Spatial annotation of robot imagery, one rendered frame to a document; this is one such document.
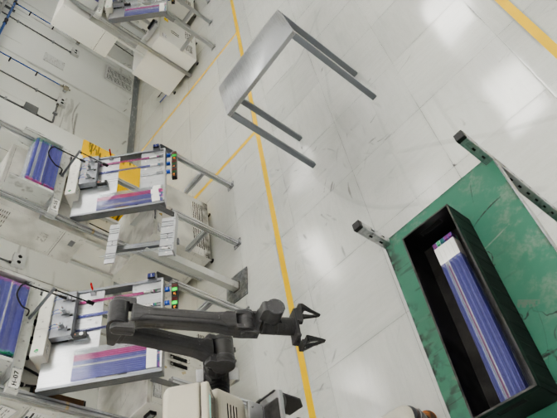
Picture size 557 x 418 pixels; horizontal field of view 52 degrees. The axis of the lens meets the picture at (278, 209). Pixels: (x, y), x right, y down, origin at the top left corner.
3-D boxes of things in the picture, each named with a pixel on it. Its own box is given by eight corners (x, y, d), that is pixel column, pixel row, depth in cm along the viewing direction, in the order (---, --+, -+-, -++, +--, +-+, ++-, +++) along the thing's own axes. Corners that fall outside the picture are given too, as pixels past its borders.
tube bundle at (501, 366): (438, 250, 170) (431, 245, 169) (457, 235, 167) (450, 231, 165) (509, 407, 134) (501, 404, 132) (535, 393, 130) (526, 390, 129)
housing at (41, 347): (63, 303, 373) (55, 289, 363) (51, 368, 337) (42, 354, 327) (50, 305, 373) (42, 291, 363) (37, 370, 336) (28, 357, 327)
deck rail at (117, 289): (165, 283, 377) (163, 277, 372) (165, 285, 375) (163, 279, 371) (56, 300, 374) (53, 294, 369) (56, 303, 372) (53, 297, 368)
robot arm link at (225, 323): (111, 305, 171) (108, 336, 163) (113, 293, 167) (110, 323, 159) (249, 316, 183) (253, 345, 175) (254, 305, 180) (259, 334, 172)
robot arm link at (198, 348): (96, 318, 174) (93, 347, 166) (113, 292, 166) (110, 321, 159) (226, 349, 193) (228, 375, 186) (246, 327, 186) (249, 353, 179)
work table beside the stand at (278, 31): (376, 95, 401) (292, 31, 360) (312, 168, 425) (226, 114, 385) (355, 70, 436) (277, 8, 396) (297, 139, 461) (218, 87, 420)
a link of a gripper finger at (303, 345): (326, 321, 181) (297, 320, 179) (330, 341, 176) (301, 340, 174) (319, 333, 186) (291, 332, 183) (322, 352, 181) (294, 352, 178)
